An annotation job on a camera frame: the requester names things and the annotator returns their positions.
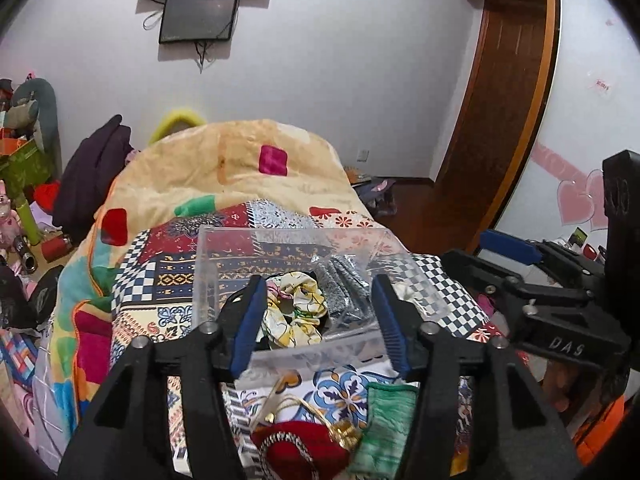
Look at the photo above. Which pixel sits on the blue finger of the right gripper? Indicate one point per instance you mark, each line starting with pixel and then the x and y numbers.
pixel 482 276
pixel 513 248

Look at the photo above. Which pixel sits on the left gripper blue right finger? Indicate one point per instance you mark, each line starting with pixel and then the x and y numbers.
pixel 384 302

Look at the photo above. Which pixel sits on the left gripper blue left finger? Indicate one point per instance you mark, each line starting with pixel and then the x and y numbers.
pixel 248 319

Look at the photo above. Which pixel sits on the cartoon print fabric scrunchie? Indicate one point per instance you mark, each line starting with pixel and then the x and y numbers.
pixel 295 310

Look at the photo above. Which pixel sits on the grey speckled socks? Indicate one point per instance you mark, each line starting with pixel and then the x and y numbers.
pixel 346 291

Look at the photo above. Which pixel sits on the right hand holding gripper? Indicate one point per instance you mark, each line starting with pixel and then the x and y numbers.
pixel 562 386

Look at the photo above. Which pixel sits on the patchwork patterned bed sheet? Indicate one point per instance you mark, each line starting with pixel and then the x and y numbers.
pixel 337 394

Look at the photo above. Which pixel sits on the clear plastic storage box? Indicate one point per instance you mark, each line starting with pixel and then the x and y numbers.
pixel 226 258

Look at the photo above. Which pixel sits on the green knitted cloth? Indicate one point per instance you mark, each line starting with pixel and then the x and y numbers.
pixel 389 418

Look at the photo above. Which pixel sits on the red pouch with trim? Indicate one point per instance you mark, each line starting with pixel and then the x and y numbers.
pixel 299 450

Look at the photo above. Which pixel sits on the purple backpack on floor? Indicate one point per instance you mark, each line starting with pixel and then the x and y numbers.
pixel 377 195

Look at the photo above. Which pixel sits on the brown wooden door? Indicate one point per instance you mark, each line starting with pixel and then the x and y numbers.
pixel 496 125

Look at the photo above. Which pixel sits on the beige fleece blanket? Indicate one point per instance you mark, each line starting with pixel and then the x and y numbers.
pixel 250 173

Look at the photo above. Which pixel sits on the dark purple jacket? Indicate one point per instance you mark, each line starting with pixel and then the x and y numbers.
pixel 88 177

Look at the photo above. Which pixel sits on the pink bunny toy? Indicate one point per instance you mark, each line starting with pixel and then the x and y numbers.
pixel 10 224

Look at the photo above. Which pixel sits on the green cardboard box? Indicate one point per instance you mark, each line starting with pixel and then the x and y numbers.
pixel 27 166

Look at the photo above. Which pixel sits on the grey plush toy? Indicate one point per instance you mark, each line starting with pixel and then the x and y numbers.
pixel 33 105

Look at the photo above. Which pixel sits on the wall power socket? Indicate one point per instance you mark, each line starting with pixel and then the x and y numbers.
pixel 363 155

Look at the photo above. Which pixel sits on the small wall monitor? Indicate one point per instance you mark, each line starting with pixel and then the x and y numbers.
pixel 197 20

